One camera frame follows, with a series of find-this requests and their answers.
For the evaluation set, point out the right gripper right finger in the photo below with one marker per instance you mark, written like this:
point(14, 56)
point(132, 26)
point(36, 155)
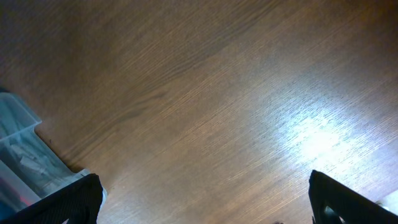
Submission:
point(332, 202)

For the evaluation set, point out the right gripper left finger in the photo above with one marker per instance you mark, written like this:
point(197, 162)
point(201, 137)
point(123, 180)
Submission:
point(79, 202)

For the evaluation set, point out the clear plastic storage bin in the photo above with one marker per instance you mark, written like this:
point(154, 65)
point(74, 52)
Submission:
point(30, 170)

